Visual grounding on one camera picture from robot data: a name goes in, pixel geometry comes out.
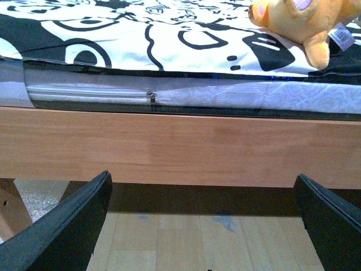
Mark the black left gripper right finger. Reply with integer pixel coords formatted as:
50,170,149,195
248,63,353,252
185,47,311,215
293,174,360,270

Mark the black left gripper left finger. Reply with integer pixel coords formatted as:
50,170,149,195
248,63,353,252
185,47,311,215
1,171,113,270

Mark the white zippered mattress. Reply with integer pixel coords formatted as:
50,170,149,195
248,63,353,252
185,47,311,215
1,60,360,121

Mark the orange plush toy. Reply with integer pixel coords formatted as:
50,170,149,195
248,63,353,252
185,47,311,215
248,1,360,70

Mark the black and white blanket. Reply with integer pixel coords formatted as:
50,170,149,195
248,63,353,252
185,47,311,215
1,1,360,85

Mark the wooden bed frame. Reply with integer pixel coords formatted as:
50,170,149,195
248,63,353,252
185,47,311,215
1,107,360,239

